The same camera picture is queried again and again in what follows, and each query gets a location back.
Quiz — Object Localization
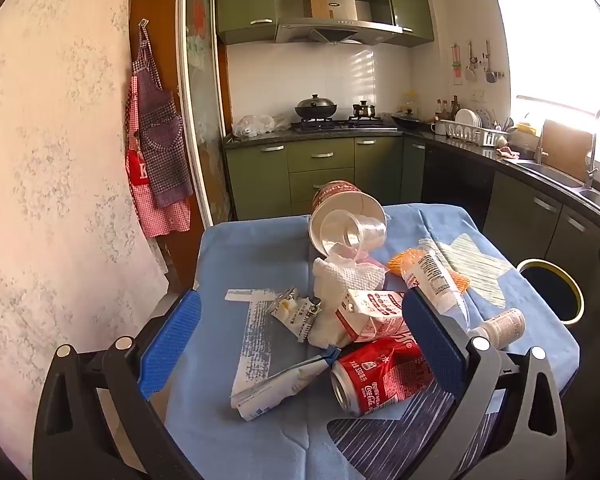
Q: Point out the steel range hood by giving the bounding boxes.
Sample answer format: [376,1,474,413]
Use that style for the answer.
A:
[274,0,403,45]

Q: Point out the black gas stove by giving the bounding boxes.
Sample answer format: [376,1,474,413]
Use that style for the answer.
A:
[292,116,398,132]

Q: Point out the green base cabinets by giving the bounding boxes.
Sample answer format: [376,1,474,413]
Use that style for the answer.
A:
[223,135,600,281]

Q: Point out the frosted glass sliding door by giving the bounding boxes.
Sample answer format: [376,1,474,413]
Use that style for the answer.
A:
[177,0,231,226]

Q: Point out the blue star-print tablecloth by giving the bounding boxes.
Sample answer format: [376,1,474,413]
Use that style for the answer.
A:
[162,203,581,480]

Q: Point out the red soda can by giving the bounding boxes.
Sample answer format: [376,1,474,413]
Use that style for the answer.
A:
[330,336,436,417]

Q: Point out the purple checked apron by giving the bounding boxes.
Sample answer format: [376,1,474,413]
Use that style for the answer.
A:
[132,20,193,208]

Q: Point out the white and blue snack bag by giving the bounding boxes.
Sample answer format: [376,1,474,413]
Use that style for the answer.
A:
[230,347,341,422]

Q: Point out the steel double sink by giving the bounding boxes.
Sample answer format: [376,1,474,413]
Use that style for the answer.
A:
[515,160,600,211]

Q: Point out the white dish rack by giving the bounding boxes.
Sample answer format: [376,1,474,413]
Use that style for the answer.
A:
[445,108,510,148]

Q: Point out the pink milk carton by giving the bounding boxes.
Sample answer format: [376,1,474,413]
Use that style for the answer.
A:
[335,290,421,346]

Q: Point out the small white printed wrapper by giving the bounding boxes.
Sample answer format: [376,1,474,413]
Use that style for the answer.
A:
[267,287,323,343]

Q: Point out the clear plastic cup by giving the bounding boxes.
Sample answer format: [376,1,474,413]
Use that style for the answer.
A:
[320,210,387,252]

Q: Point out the white paper towel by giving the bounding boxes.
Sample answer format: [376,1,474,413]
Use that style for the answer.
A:
[307,252,387,348]

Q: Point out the wooden cutting board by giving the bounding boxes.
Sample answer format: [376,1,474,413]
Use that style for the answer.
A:
[539,119,593,181]

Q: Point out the black lidded wok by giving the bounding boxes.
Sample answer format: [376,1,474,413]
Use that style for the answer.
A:
[294,93,339,120]

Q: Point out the yellow-rimmed trash bin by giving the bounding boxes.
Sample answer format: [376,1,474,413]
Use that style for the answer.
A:
[516,258,585,328]

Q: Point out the red instant noodle cup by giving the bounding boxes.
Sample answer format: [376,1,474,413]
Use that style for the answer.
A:
[308,180,388,260]

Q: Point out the small white yogurt bottle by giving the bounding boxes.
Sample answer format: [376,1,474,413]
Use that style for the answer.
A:
[470,308,526,348]

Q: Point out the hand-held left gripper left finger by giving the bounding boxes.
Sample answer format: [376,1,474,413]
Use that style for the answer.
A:
[32,289,203,480]

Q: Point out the black built-in appliance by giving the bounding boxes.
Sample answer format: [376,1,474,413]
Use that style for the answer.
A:
[422,145,496,221]

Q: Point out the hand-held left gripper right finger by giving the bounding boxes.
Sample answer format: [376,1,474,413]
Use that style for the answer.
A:
[401,287,567,480]

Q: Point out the black frying pan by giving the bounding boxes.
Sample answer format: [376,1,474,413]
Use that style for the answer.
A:
[391,108,426,128]

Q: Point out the orange snack packet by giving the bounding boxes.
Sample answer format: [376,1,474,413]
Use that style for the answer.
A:
[387,246,473,293]

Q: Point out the bright window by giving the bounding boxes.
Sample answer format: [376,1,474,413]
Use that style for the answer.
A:
[487,0,600,126]

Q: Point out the clear plastic bags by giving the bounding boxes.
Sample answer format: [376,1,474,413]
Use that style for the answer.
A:
[232,114,293,138]

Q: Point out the white labelled plastic bottle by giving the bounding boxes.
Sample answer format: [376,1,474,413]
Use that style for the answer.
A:
[401,247,473,333]

